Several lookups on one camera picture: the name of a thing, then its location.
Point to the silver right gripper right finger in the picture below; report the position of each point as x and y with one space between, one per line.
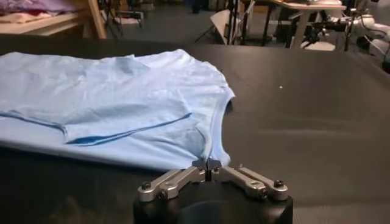
243 179

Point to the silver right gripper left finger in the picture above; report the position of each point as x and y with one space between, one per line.
176 179

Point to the light blue t-shirt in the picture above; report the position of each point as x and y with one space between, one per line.
122 100

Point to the purple folded clothes stack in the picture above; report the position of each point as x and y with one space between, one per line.
30 7

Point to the black table cover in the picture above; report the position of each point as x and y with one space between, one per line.
304 121

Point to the white standing desk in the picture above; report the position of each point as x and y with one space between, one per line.
304 18

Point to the white side table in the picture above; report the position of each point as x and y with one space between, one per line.
36 25

